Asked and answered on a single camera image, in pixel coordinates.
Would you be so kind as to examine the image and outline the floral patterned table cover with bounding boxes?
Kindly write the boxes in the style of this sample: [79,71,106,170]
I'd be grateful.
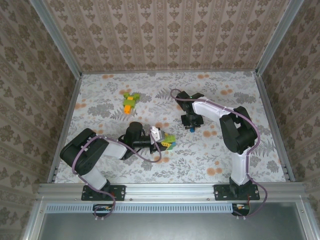
[53,71,288,185]

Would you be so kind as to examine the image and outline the grey metal plate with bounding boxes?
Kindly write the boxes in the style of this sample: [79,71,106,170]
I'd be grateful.
[37,202,307,240]

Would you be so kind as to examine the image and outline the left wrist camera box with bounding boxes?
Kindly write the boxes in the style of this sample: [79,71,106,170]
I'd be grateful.
[149,126,163,144]

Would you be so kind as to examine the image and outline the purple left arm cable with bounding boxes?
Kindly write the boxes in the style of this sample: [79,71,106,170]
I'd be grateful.
[71,126,162,221]

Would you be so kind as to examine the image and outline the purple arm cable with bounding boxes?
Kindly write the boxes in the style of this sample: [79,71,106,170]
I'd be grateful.
[71,126,162,221]
[169,88,270,221]

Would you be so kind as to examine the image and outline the aluminium mounting rail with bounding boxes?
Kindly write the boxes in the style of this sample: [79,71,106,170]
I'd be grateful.
[37,182,307,202]

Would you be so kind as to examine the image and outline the thin aluminium wall rail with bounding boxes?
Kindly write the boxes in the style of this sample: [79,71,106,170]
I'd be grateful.
[81,70,257,75]

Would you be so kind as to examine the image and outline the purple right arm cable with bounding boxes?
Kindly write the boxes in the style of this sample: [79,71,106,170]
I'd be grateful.
[169,88,270,221]

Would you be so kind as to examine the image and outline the grey slotted cable duct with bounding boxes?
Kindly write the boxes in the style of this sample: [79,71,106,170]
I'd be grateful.
[46,202,235,214]

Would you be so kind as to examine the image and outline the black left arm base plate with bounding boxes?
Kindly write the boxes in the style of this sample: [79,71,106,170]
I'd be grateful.
[81,184,126,202]

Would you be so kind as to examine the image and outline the aluminium side rail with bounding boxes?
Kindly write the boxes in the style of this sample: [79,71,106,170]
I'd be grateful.
[253,71,297,183]
[46,73,83,185]

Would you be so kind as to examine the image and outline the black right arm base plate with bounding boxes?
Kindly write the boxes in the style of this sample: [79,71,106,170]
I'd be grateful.
[213,184,261,202]

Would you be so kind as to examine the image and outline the aluminium corner post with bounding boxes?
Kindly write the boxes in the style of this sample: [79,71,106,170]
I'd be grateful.
[254,0,305,76]
[28,0,83,78]

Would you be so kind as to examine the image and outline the aluminium frame bar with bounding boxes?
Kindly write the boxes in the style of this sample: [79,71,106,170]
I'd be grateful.
[22,198,48,240]
[296,199,320,240]

